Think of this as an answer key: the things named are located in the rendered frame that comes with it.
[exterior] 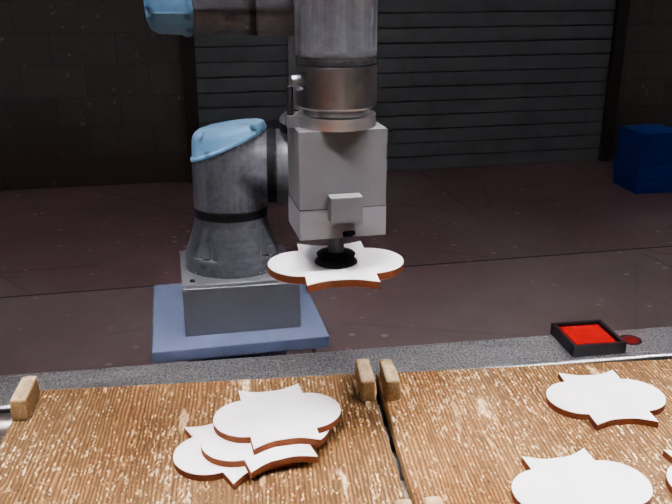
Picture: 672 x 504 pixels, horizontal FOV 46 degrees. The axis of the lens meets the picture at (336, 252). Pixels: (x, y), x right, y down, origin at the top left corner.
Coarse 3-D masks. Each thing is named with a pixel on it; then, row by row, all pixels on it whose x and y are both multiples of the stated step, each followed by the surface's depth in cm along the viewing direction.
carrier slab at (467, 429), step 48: (432, 384) 96; (480, 384) 96; (528, 384) 96; (432, 432) 86; (480, 432) 86; (528, 432) 86; (576, 432) 86; (624, 432) 86; (432, 480) 78; (480, 480) 78
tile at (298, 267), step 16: (288, 256) 81; (304, 256) 81; (368, 256) 81; (384, 256) 81; (400, 256) 81; (272, 272) 77; (288, 272) 77; (304, 272) 77; (320, 272) 77; (336, 272) 77; (352, 272) 77; (368, 272) 77; (384, 272) 77; (400, 272) 79; (320, 288) 75
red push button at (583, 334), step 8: (568, 328) 112; (576, 328) 112; (584, 328) 112; (592, 328) 112; (600, 328) 112; (568, 336) 110; (576, 336) 110; (584, 336) 110; (592, 336) 110; (600, 336) 110; (608, 336) 110
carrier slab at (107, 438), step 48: (192, 384) 96; (240, 384) 96; (288, 384) 96; (336, 384) 96; (48, 432) 86; (96, 432) 86; (144, 432) 86; (336, 432) 86; (384, 432) 86; (0, 480) 78; (48, 480) 78; (96, 480) 78; (144, 480) 78; (192, 480) 78; (288, 480) 78; (336, 480) 78; (384, 480) 78
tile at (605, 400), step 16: (560, 384) 94; (576, 384) 94; (592, 384) 94; (608, 384) 94; (624, 384) 94; (640, 384) 94; (560, 400) 91; (576, 400) 91; (592, 400) 91; (608, 400) 91; (624, 400) 91; (640, 400) 91; (656, 400) 91; (576, 416) 88; (592, 416) 87; (608, 416) 87; (624, 416) 87; (640, 416) 87
